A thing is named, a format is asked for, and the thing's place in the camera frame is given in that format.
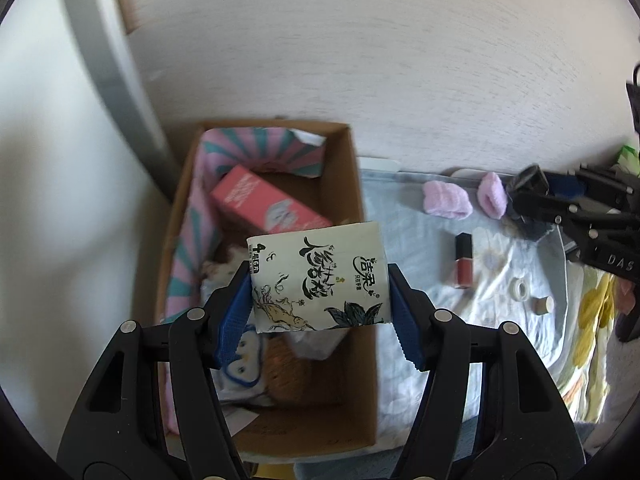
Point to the red lipstick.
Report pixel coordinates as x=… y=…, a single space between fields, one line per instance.
x=462 y=260

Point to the brown cardboard box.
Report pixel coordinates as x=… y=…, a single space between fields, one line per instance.
x=345 y=385

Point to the clear tape roll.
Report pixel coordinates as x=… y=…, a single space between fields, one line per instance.
x=515 y=289

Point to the yellow floral blanket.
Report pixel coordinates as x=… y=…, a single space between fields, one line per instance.
x=595 y=310

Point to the blue floral cloth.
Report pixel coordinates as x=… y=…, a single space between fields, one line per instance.
x=425 y=270

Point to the small beige cylinder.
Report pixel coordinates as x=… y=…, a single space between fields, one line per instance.
x=542 y=304

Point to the white paper slip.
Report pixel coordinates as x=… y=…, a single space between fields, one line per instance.
x=240 y=419

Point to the pink fluffy sock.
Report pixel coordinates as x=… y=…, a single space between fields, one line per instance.
x=492 y=194
x=445 y=202

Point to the white floral tissue pack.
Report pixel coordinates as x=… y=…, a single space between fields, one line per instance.
x=320 y=275

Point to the white desktop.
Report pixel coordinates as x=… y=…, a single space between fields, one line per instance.
x=380 y=164

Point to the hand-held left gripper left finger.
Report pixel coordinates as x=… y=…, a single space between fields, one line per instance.
x=235 y=320

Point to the pink building block box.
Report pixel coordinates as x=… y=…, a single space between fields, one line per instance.
x=260 y=202

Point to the grey door frame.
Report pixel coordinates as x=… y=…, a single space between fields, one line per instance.
x=110 y=60

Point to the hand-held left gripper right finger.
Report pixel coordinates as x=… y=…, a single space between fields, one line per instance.
x=405 y=320

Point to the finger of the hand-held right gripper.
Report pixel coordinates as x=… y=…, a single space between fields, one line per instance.
x=567 y=185
x=550 y=210

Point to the green plastic packet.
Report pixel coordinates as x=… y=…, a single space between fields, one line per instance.
x=629 y=156

